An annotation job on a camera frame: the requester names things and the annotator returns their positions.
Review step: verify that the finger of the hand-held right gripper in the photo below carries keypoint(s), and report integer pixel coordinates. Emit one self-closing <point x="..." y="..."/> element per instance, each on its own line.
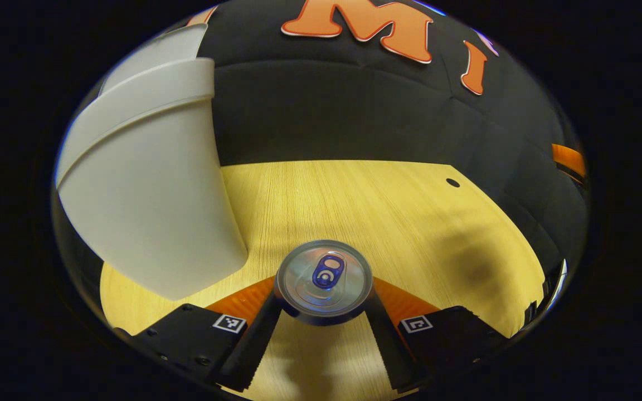
<point x="569" y="161"/>

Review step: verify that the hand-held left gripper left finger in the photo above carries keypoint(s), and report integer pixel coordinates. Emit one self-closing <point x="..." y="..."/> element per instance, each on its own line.
<point x="254" y="345"/>

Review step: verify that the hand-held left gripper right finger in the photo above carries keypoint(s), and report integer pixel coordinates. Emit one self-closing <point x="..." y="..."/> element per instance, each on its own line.
<point x="388" y="345"/>

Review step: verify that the blue pop can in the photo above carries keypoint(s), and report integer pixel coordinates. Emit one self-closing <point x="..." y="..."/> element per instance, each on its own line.
<point x="324" y="278"/>

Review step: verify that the white desktop garbage bin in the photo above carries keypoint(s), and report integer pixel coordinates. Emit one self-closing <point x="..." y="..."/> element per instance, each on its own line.
<point x="148" y="184"/>

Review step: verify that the wooden desktop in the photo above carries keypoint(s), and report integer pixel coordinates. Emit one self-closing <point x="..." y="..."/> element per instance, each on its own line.
<point x="354" y="206"/>

